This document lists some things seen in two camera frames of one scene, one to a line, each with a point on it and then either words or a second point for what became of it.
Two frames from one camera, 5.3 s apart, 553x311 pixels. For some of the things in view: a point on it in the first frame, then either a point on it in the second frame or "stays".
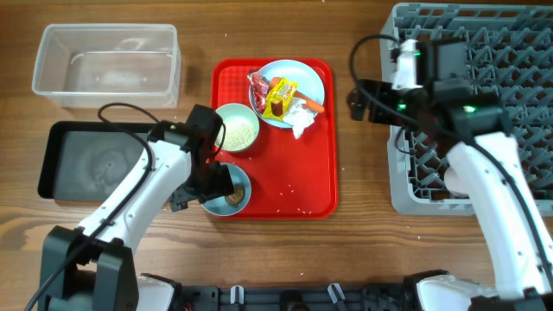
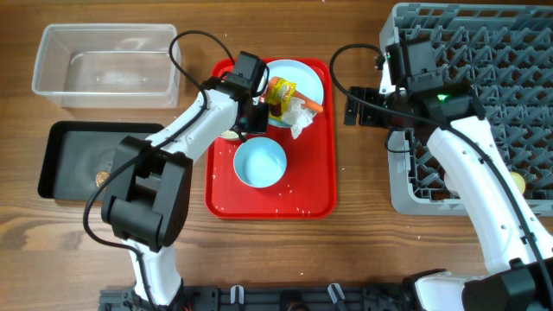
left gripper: x=200 y=190 → x=257 y=119
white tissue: x=298 y=116 stays
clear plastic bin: x=102 y=65 stays
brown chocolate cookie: x=238 y=197 → x=100 y=177
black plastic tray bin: x=91 y=160 stays
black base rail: x=295 y=298 stays
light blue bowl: x=219 y=206 → x=260 y=162
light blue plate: x=309 y=84 stays
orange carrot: x=308 y=103 stays
